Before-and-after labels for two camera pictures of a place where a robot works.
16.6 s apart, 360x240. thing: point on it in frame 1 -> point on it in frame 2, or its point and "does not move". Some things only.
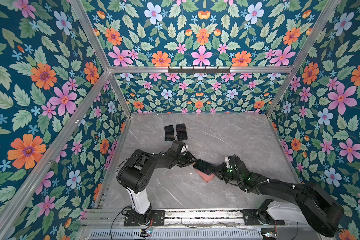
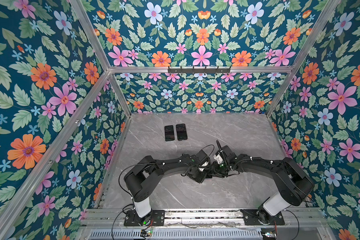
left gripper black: x=189 y=160 -> x=205 y=173
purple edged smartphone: x=169 y=133 does not move
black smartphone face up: x=181 y=131 does not move
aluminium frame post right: x=303 y=55 does not move
